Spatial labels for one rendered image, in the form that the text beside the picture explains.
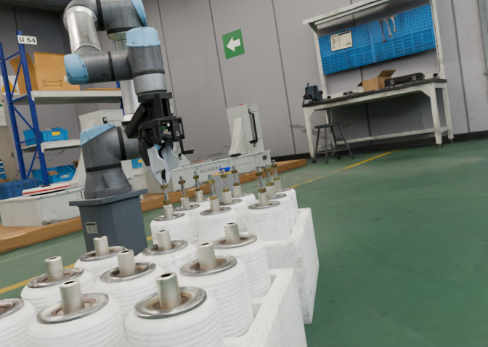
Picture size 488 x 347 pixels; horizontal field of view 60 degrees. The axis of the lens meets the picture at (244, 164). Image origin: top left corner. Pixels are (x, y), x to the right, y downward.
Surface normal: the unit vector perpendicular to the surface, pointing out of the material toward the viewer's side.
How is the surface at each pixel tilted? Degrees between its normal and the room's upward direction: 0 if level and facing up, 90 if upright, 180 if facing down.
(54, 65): 101
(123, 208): 90
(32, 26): 90
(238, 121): 69
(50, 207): 90
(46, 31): 90
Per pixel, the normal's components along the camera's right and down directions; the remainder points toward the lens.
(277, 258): -0.21, 0.08
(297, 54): -0.59, 0.14
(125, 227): 0.79, -0.09
